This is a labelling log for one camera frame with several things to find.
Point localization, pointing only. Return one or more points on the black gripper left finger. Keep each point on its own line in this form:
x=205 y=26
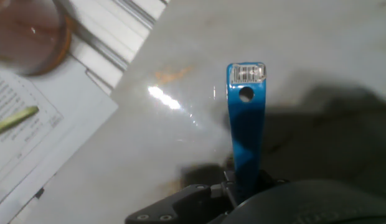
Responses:
x=186 y=205

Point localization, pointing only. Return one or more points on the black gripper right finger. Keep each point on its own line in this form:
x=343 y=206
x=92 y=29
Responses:
x=271 y=180

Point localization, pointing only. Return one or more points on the printed white paper sheets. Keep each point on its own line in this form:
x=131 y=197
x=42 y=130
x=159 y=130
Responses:
x=62 y=130

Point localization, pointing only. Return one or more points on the brown round bowl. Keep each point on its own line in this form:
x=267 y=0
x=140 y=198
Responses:
x=28 y=37

